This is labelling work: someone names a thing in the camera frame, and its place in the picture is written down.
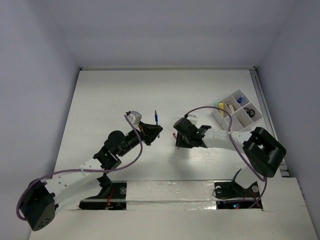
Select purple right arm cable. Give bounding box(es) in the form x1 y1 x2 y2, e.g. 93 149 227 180
184 106 268 208

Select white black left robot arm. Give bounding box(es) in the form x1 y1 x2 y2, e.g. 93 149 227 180
15 121 163 232

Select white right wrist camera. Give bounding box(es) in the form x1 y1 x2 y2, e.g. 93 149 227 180
184 114 198 126

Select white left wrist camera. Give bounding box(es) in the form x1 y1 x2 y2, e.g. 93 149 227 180
124 110 142 127

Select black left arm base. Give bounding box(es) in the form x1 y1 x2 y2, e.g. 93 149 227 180
78 174 127 211

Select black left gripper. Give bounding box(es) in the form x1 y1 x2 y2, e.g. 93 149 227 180
117 121 162 157

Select white divided organizer box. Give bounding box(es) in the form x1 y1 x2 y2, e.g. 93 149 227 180
211 89 263 132

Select blue gel pen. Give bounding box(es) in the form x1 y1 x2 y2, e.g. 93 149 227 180
154 110 160 138

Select yellow highlighter pen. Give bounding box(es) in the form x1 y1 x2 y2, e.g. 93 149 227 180
218 102 225 118

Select black handled scissors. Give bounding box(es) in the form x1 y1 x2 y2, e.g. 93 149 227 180
244 107 256 118

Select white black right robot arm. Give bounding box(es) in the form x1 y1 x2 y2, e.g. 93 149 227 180
173 117 287 196

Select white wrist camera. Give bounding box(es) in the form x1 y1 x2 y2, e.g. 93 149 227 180
124 110 142 127
184 114 198 126

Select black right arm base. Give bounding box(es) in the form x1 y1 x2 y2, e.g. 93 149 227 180
212 168 261 200

